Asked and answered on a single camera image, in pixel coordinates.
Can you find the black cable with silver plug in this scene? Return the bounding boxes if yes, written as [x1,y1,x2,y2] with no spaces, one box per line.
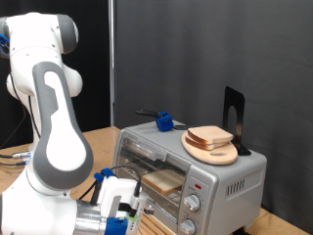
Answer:
[0,150,33,161]

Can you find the black metal bookend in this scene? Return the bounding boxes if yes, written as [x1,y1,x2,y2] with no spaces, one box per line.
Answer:
[222,85,252,157]

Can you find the black base cable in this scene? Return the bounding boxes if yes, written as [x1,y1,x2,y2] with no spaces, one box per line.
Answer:
[0,160,28,167]

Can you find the white bread slice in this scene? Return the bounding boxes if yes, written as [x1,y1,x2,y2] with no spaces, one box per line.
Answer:
[187,125,235,145]
[184,134,229,151]
[141,168,186,197]

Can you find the silver toaster oven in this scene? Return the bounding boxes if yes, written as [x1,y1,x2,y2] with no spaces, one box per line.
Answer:
[112,119,268,235]

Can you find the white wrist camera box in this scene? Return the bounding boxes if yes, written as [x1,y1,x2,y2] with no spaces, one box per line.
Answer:
[97,175,149,235]

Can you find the blue cable clip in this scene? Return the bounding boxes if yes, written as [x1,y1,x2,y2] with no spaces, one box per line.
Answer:
[0,32,11,57]

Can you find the dark grey backdrop curtain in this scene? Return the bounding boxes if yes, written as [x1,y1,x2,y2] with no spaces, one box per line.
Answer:
[115,0,313,235]

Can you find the vertical metal pole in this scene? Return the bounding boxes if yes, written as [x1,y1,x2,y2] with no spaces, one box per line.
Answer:
[108,0,116,127]

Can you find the silver oven knob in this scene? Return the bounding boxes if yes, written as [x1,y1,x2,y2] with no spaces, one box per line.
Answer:
[183,194,201,212]
[179,218,198,235]

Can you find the glass oven door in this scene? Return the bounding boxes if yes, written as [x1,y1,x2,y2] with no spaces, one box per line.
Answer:
[113,130,193,226]

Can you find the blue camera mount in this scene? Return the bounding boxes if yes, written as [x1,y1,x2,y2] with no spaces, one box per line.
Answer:
[104,216,129,235]

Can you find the black backdrop curtain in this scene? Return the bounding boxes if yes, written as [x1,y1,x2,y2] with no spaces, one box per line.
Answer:
[0,0,112,150]

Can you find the oval wooden cutting board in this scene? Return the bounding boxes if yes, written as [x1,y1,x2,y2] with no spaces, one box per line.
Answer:
[181,130,239,166]

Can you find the metal spatula with blue block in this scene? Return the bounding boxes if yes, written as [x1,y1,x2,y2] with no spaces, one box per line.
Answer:
[135,109,192,133]

